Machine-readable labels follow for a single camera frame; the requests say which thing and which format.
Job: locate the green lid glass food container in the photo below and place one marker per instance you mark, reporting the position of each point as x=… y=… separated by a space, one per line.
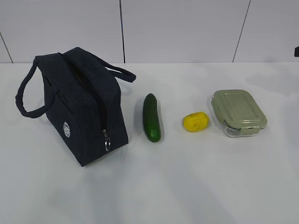
x=238 y=113

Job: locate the black object at wall edge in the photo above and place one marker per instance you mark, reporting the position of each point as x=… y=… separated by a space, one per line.
x=296 y=51

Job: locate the green cucumber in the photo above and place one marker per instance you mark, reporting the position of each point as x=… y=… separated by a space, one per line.
x=150 y=118

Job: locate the yellow lemon-shaped item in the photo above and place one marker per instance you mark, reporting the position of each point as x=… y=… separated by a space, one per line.
x=195 y=122

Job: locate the navy blue lunch bag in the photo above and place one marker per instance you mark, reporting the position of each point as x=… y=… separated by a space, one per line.
x=82 y=100

